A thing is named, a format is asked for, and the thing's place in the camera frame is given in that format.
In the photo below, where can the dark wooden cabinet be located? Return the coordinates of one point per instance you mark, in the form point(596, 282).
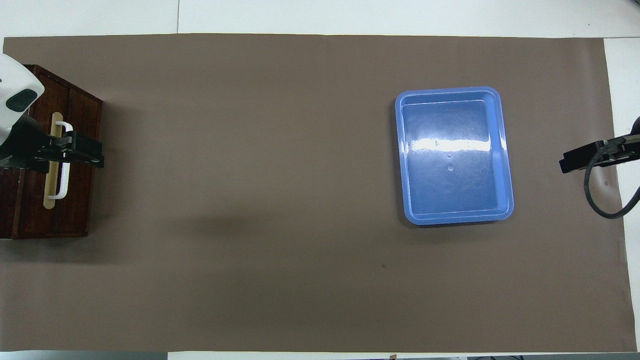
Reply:
point(82, 200)

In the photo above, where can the dark wooden drawer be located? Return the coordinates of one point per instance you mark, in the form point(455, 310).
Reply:
point(30, 205)

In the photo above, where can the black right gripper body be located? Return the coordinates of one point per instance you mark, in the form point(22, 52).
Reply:
point(620, 150)

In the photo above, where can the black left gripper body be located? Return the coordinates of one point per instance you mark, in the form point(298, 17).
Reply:
point(22, 142)

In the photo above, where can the blue plastic tray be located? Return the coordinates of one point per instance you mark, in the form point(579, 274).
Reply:
point(450, 180)

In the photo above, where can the brown table mat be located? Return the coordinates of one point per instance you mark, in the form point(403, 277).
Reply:
point(250, 200)

